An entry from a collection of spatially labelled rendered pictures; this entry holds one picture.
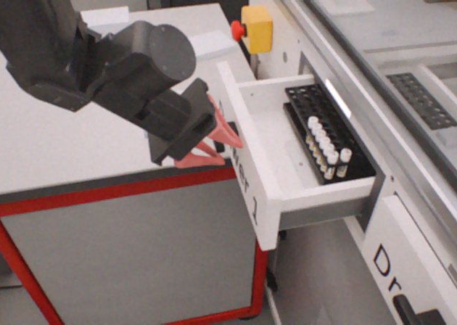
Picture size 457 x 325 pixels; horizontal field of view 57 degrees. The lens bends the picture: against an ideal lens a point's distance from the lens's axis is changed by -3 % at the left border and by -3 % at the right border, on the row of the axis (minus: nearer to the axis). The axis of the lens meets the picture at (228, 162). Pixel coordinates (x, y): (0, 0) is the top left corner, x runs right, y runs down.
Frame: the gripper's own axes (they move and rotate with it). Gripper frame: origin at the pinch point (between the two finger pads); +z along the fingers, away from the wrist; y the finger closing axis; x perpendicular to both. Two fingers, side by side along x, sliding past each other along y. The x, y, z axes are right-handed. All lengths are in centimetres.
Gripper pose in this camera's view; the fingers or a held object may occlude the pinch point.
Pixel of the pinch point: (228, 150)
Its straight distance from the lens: 57.3
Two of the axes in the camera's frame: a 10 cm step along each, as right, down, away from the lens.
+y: 6.9, -6.1, -4.0
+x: -2.1, -6.9, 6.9
